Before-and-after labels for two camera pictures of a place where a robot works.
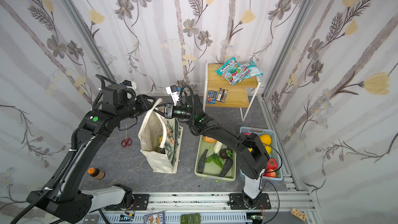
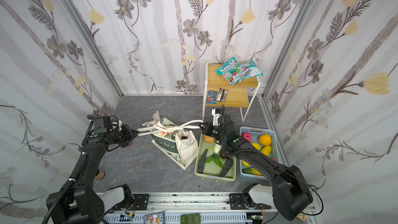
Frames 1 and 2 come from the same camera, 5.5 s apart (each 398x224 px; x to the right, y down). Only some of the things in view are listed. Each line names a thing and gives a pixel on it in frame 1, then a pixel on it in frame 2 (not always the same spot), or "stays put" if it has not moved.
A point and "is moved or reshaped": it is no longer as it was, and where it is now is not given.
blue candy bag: x=211 y=97 stays put
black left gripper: x=145 y=102 → x=127 y=135
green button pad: x=190 y=219 stays put
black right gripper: x=168 y=110 → x=214 y=129
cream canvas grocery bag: x=161 y=139 is moved or reshaped
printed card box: x=157 y=218 stays put
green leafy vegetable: x=215 y=158 stays put
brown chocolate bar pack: x=222 y=95 stays put
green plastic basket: x=214 y=159 stays put
